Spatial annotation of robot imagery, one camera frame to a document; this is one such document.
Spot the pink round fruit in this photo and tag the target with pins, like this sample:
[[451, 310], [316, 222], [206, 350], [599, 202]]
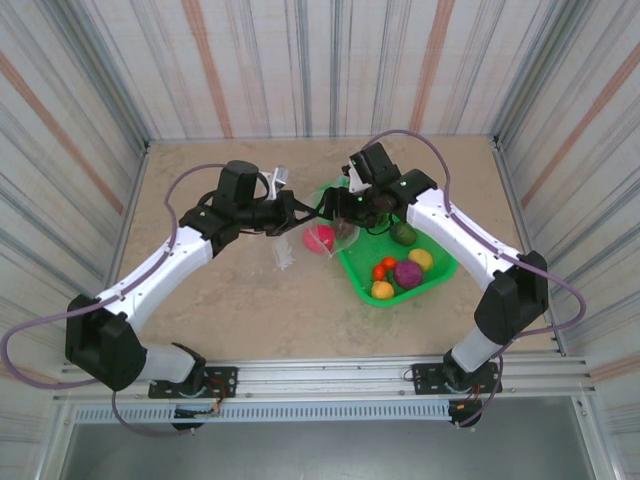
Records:
[[317, 239]]

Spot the clear zip-top bag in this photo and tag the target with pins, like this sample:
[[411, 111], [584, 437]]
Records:
[[287, 252]]

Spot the green avocado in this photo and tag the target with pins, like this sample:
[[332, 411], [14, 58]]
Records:
[[403, 234]]

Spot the red cherry tomatoes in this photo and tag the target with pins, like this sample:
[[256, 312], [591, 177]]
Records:
[[380, 271]]

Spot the yellow-orange round fruit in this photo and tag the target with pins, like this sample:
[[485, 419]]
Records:
[[382, 290]]

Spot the purple cabbage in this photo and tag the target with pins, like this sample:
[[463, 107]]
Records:
[[409, 274]]

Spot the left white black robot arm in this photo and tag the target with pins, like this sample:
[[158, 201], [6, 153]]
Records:
[[165, 260]]

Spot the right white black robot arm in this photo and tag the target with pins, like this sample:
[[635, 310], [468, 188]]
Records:
[[450, 225]]

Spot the yellow lemon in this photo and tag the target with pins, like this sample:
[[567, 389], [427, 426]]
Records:
[[421, 260]]

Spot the green plastic mesh tray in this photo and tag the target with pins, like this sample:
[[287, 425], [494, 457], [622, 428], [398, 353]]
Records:
[[435, 270]]

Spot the aluminium mounting rail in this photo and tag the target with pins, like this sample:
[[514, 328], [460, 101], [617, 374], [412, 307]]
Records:
[[325, 372]]

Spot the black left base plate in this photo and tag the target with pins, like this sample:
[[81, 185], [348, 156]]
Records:
[[222, 380]]

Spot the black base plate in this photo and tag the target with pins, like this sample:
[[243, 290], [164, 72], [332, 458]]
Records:
[[425, 377], [222, 380]]

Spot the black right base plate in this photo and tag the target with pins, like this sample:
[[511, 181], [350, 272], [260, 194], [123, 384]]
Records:
[[425, 377]]

